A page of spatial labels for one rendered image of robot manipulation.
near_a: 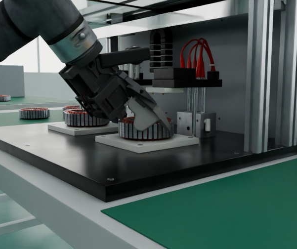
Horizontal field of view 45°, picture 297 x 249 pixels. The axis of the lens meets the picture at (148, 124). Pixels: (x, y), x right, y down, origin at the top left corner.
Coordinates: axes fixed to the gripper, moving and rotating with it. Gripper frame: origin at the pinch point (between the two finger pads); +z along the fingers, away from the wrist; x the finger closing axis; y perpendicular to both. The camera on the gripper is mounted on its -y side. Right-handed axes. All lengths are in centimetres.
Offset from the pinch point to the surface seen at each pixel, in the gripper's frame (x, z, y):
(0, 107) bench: -157, 17, -7
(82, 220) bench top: 21.4, -12.4, 24.2
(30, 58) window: -472, 71, -140
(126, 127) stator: 1.0, -3.9, 4.6
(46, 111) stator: -72, 8, -4
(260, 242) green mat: 38.1, -7.0, 16.6
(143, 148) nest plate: 7.5, -2.3, 7.2
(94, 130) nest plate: -16.7, 0.2, 4.1
